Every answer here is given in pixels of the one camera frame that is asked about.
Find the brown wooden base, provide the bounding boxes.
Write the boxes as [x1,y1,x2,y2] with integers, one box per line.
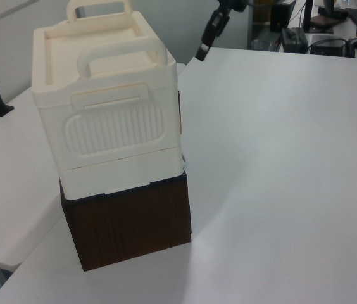
[310,15,335,34]

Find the black flat electronics box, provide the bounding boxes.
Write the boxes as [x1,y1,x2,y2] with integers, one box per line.
[310,34,346,57]

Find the black rectangular box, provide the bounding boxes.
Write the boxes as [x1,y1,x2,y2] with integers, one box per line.
[270,0,297,33]

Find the dark brown wooden box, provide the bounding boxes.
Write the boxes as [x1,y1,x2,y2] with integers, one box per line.
[58,170,194,272]

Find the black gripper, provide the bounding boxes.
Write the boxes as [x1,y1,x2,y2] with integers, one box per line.
[195,0,249,61]

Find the cream plastic storage cabinet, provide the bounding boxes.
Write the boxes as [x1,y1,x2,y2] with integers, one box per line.
[32,0,185,203]

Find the black monitor stand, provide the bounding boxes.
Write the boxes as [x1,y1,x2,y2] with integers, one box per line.
[303,0,315,33]

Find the clear drinking glass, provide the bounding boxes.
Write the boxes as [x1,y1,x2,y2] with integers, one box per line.
[250,39,273,51]

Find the black device green connectors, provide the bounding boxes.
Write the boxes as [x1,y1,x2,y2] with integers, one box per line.
[280,27,310,53]

